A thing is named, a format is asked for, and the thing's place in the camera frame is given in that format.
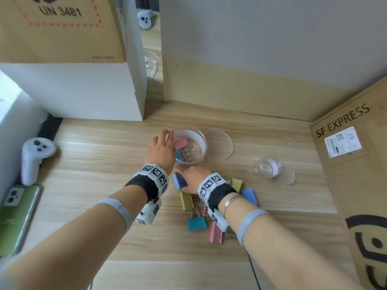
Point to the person's left hand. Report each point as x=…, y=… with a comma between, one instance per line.
x=160, y=151

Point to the person's right hand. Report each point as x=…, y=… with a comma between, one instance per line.
x=196, y=176

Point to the large blue binder clip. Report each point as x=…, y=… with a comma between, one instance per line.
x=180, y=181

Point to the large teal binder clip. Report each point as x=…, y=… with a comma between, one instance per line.
x=179, y=156

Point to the large pink binder clip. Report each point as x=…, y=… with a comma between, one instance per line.
x=181, y=143

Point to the large clear round lid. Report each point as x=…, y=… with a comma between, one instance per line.
x=219, y=146

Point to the large clear plastic jar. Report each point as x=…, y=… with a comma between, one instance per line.
x=198, y=138

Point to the pile of colourful binder clips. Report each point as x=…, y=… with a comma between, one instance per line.
x=196, y=224

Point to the small clear plastic jar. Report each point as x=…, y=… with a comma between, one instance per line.
x=267, y=167

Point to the grey forearm band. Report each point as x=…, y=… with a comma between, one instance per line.
x=248, y=223
x=121, y=208

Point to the person's right forearm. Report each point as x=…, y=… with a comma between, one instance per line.
x=287, y=259

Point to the person's left forearm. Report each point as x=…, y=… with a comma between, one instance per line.
x=60, y=247

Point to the marker tag wristband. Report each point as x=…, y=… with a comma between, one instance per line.
x=154, y=172
x=211, y=181

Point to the small clear round lid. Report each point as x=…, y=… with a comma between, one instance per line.
x=287, y=176

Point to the white cardboard box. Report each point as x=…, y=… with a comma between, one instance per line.
x=75, y=87

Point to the white game controller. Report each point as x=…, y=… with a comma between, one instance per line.
x=31, y=160
x=145, y=19

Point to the grey and tan partition board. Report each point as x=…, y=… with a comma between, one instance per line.
x=257, y=42

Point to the white storage box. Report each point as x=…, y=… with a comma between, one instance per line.
x=15, y=132

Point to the brown shipping box black logo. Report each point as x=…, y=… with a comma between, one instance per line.
x=347, y=184

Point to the brown box red dashed print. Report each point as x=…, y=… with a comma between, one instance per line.
x=60, y=36

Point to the green smartphone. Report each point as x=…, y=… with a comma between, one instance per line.
x=16, y=220

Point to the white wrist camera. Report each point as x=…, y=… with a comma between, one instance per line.
x=220, y=221
x=149, y=212

